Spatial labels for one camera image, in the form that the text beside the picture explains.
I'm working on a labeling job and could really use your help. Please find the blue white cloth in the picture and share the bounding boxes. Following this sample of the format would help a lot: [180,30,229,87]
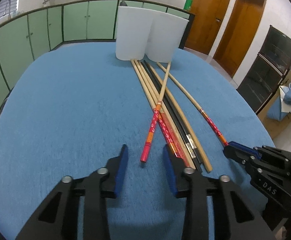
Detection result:
[266,83,291,121]

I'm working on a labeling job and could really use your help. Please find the left wooden door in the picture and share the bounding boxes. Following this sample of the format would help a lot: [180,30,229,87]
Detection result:
[186,0,230,55]

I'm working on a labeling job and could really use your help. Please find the red orange chopstick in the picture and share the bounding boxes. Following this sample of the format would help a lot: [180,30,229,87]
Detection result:
[161,103,195,169]

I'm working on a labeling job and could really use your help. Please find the green bottle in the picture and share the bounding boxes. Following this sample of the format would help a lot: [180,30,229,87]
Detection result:
[183,0,193,11]

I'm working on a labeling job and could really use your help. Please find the blue table cloth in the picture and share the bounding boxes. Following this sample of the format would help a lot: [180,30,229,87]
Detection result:
[0,43,274,239]

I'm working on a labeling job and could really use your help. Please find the wooden door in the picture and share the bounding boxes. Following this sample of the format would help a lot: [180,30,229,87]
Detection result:
[186,0,230,55]
[213,0,266,77]

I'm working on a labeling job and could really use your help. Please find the chrome sink faucet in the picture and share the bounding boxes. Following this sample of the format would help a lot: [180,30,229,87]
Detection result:
[3,0,12,20]

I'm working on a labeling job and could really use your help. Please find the white double utensil holder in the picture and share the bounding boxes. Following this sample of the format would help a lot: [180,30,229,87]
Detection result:
[116,6,189,63]

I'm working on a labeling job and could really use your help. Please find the black glass display cabinet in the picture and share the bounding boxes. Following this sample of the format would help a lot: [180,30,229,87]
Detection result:
[237,25,291,114]

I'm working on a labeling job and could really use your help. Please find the right wooden door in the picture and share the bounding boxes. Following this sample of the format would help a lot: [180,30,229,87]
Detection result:
[213,0,266,77]

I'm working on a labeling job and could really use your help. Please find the cardboard box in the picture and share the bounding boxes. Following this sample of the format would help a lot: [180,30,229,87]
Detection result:
[257,71,291,139]

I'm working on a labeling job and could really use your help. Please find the green lower kitchen cabinets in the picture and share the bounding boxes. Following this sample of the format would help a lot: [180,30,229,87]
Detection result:
[0,0,195,140]

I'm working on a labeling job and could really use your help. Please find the red patterned chopstick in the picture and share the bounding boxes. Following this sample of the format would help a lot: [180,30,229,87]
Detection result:
[131,59,182,158]
[165,74,228,148]

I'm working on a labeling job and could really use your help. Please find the plain bamboo chopstick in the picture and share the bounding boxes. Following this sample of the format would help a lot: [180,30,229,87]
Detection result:
[137,61,160,104]
[138,61,213,172]

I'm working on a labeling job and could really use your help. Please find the red patterned chopstick crossing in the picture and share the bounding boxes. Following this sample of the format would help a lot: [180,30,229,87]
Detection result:
[141,61,171,163]

